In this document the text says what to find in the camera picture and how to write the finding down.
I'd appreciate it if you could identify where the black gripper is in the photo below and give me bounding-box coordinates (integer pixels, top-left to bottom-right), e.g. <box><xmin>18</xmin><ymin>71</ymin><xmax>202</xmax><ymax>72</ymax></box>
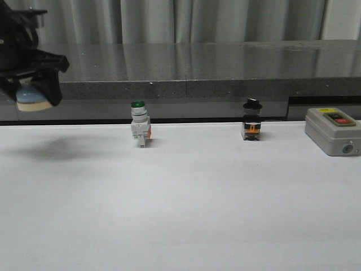
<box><xmin>0</xmin><ymin>1</ymin><xmax>69</xmax><ymax>106</ymax></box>

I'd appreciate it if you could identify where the grey granite counter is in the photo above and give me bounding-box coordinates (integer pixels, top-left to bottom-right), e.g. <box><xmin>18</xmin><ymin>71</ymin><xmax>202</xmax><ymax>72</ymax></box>
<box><xmin>1</xmin><ymin>40</ymin><xmax>360</xmax><ymax>124</ymax></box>

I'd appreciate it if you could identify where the black rotary selector switch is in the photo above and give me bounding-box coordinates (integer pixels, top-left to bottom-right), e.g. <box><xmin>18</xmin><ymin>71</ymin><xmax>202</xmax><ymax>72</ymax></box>
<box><xmin>241</xmin><ymin>98</ymin><xmax>263</xmax><ymax>141</ymax></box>

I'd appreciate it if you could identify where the grey curtain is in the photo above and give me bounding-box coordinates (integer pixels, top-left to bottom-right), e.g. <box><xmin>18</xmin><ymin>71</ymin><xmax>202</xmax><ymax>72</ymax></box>
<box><xmin>8</xmin><ymin>0</ymin><xmax>360</xmax><ymax>44</ymax></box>

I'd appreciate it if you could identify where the green push button switch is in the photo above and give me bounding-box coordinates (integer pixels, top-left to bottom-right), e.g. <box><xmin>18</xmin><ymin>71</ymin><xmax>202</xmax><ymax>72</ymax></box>
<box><xmin>131</xmin><ymin>100</ymin><xmax>152</xmax><ymax>147</ymax></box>

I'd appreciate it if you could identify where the blue cream desk bell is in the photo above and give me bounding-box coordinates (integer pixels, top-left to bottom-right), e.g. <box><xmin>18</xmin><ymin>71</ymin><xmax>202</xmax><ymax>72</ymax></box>
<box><xmin>16</xmin><ymin>80</ymin><xmax>53</xmax><ymax>112</ymax></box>

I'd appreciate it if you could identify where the grey on-off switch box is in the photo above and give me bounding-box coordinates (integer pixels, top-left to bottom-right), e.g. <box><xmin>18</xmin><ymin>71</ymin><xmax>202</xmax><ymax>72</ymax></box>
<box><xmin>305</xmin><ymin>107</ymin><xmax>360</xmax><ymax>156</ymax></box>

